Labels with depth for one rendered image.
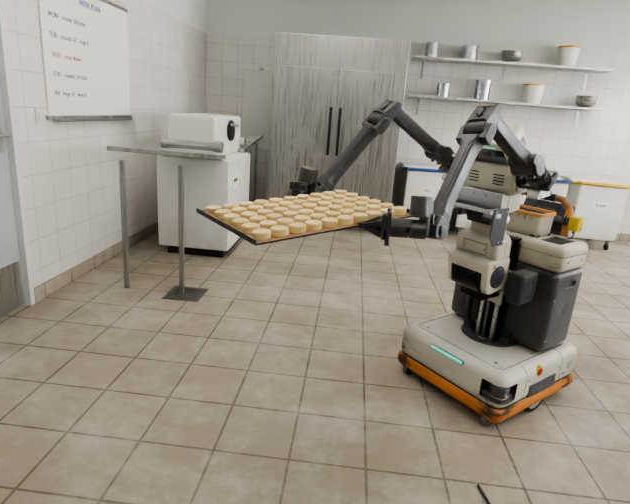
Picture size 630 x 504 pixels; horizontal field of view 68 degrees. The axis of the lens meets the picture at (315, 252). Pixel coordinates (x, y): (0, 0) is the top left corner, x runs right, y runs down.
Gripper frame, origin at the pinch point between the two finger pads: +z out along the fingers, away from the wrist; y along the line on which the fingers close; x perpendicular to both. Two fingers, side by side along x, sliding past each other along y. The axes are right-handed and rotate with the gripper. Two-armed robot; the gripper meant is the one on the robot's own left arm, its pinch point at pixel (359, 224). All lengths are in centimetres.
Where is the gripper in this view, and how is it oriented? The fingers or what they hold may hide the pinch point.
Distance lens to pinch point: 142.4
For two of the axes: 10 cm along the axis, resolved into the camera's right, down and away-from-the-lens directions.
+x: 1.7, -3.0, 9.4
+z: -9.8, -0.9, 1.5
